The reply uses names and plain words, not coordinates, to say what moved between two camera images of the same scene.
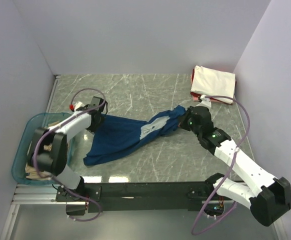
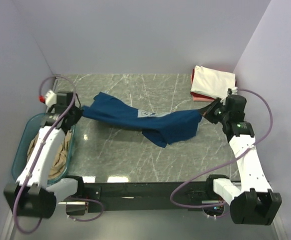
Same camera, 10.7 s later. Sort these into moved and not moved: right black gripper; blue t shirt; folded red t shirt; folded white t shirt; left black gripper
Moved: right black gripper; left black gripper; blue t shirt
Not moved: folded red t shirt; folded white t shirt
